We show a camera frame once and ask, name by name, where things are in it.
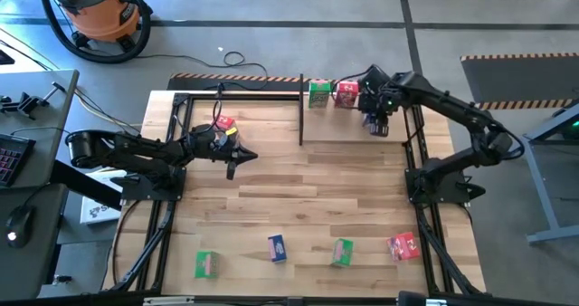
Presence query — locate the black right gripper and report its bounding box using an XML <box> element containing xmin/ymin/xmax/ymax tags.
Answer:
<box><xmin>358</xmin><ymin>64</ymin><xmax>394</xmax><ymax>138</ymax></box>

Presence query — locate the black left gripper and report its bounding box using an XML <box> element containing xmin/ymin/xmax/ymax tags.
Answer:
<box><xmin>208</xmin><ymin>132</ymin><xmax>259</xmax><ymax>180</ymax></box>

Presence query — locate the Apple Jacks green cereal box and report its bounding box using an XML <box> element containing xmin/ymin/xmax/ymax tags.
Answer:
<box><xmin>194</xmin><ymin>250</ymin><xmax>222</xmax><ymax>280</ymax></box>
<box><xmin>330</xmin><ymin>237</ymin><xmax>356</xmax><ymax>269</ymax></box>
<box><xmin>308</xmin><ymin>79</ymin><xmax>332</xmax><ymax>110</ymax></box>

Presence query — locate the black hazard-striped floor mat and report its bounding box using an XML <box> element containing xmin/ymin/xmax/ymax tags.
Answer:
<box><xmin>460</xmin><ymin>52</ymin><xmax>579</xmax><ymax>111</ymax></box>
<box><xmin>166</xmin><ymin>72</ymin><xmax>338</xmax><ymax>92</ymax></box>

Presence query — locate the white box with black logo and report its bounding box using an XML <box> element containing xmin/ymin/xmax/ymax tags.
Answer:
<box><xmin>79</xmin><ymin>167</ymin><xmax>128</xmax><ymax>226</ymax></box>

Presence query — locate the black desk leg beam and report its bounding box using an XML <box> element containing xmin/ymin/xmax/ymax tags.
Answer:
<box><xmin>49</xmin><ymin>159</ymin><xmax>124</xmax><ymax>211</ymax></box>

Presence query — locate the orange shop vacuum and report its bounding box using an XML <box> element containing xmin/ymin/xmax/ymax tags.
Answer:
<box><xmin>44</xmin><ymin>0</ymin><xmax>142</xmax><ymax>52</ymax></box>
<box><xmin>36</xmin><ymin>0</ymin><xmax>154</xmax><ymax>65</ymax></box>

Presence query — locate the grey metal stand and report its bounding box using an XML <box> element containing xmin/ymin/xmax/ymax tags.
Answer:
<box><xmin>519</xmin><ymin>100</ymin><xmax>579</xmax><ymax>245</ymax></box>

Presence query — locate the dark device with green light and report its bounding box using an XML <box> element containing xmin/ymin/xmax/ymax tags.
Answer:
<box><xmin>551</xmin><ymin>106</ymin><xmax>579</xmax><ymax>140</ymax></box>

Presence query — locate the black desk clamp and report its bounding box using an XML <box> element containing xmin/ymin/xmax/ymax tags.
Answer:
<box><xmin>0</xmin><ymin>81</ymin><xmax>68</xmax><ymax>121</ymax></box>

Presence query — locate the dark grey desk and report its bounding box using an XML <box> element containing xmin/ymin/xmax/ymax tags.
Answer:
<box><xmin>0</xmin><ymin>182</ymin><xmax>70</xmax><ymax>301</ymax></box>

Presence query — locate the black keyboard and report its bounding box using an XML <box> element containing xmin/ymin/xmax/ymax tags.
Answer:
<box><xmin>0</xmin><ymin>132</ymin><xmax>37</xmax><ymax>189</ymax></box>

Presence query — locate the black computer mouse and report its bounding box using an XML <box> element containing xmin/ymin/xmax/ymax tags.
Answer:
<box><xmin>5</xmin><ymin>205</ymin><xmax>36</xmax><ymax>249</ymax></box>

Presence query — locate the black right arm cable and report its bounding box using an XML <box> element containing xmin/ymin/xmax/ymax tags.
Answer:
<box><xmin>331</xmin><ymin>68</ymin><xmax>376</xmax><ymax>97</ymax></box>

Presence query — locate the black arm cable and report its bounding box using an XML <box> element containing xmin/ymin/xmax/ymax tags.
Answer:
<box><xmin>331</xmin><ymin>68</ymin><xmax>376</xmax><ymax>97</ymax></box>
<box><xmin>174</xmin><ymin>82</ymin><xmax>226</xmax><ymax>138</ymax></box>

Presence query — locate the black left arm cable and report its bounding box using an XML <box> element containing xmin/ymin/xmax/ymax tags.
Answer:
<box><xmin>174</xmin><ymin>82</ymin><xmax>226</xmax><ymax>138</ymax></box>

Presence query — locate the black aluminium table frame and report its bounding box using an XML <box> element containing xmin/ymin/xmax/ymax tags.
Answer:
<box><xmin>102</xmin><ymin>91</ymin><xmax>489</xmax><ymax>298</ymax></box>

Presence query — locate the black shelf end frame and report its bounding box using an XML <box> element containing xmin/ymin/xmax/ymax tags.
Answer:
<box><xmin>299</xmin><ymin>72</ymin><xmax>305</xmax><ymax>147</ymax></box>

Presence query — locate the black floor cable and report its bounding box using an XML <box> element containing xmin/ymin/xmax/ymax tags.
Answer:
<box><xmin>135</xmin><ymin>51</ymin><xmax>271</xmax><ymax>81</ymax></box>

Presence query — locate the cable bundle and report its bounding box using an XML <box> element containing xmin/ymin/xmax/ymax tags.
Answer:
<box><xmin>71</xmin><ymin>86</ymin><xmax>144</xmax><ymax>135</ymax></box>

